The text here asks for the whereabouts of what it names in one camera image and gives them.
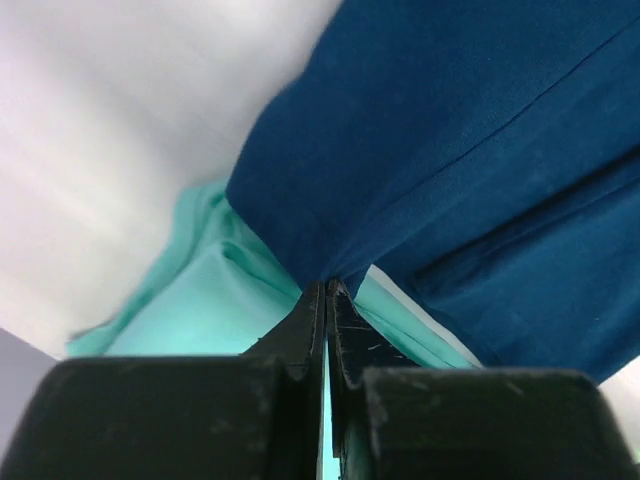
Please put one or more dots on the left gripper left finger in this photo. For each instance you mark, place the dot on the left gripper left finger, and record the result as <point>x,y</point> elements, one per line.
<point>257,415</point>

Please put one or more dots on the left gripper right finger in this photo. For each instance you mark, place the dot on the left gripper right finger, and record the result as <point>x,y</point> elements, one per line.
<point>393,419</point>

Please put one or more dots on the dark blue printed t-shirt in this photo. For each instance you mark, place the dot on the dark blue printed t-shirt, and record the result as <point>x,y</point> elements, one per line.
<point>483,154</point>

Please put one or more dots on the folded teal t-shirt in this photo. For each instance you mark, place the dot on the folded teal t-shirt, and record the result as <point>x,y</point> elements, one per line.
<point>216,289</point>

